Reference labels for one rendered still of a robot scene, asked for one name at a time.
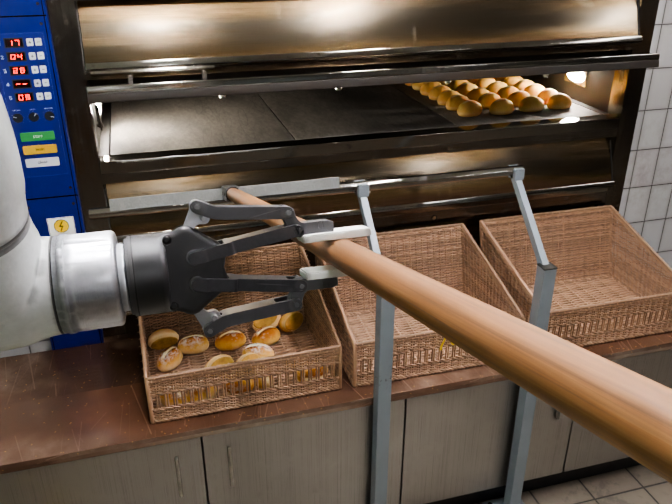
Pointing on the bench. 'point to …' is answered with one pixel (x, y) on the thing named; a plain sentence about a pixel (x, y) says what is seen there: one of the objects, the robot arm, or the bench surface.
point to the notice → (61, 226)
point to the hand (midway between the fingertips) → (336, 252)
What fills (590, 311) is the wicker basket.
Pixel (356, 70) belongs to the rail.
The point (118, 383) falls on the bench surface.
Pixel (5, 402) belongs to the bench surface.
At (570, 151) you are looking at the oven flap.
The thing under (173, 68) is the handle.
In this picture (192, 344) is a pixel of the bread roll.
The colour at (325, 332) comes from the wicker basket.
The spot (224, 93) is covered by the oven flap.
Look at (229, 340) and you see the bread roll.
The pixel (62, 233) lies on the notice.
